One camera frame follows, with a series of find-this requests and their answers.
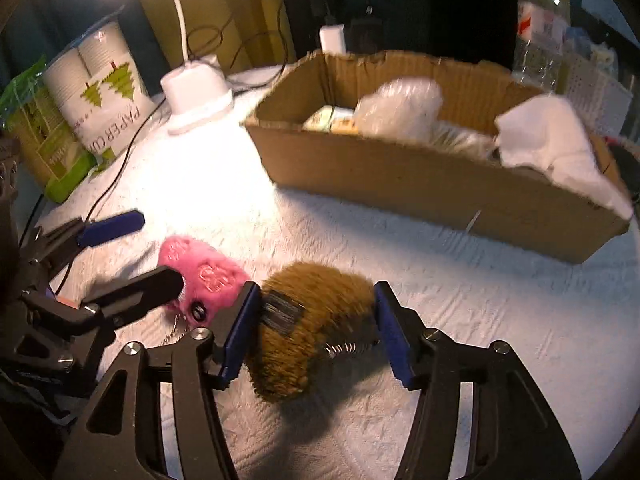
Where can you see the white cloth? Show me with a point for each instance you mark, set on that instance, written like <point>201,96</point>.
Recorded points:
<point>544,133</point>

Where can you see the plastic water bottle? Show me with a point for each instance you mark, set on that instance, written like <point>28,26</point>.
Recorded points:
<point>540,37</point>

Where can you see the white charger plug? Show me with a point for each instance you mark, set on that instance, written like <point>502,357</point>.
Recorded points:
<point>332,39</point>

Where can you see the paper cup package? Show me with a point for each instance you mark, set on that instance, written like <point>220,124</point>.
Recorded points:
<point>98,89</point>

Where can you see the brown cardboard box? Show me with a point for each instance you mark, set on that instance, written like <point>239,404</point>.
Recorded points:
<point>516,206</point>

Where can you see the black power adapter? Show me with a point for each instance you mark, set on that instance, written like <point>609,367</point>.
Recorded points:
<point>364,33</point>

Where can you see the pink plush toy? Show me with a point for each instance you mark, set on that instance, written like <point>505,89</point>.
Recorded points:
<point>211,280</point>

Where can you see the green snack bag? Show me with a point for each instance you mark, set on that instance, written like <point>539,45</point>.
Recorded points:
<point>49,147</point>

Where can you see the brown plush toy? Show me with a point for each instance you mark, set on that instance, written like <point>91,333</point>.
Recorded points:
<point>312,313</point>

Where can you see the cotton swab bag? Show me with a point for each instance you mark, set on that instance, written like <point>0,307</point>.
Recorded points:
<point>463,141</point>

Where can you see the tissue pack with cartoon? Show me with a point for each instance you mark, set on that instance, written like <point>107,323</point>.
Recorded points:
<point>332,119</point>

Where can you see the yellow curtain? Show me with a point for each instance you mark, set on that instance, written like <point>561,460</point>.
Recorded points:
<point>242,33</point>

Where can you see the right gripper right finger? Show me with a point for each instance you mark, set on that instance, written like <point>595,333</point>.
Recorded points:
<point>514,433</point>

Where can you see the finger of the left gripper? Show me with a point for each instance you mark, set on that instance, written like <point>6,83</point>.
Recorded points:
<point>107,227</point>
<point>114,306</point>

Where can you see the white desk lamp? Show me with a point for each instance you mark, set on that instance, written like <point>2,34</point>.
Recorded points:
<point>197,91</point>

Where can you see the white perforated basket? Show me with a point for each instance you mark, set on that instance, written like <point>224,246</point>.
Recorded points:
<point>599,99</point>

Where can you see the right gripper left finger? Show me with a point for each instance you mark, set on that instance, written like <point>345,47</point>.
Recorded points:
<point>119,435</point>

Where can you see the bubble wrap piece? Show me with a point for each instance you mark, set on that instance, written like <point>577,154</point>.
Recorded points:
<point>403,109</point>

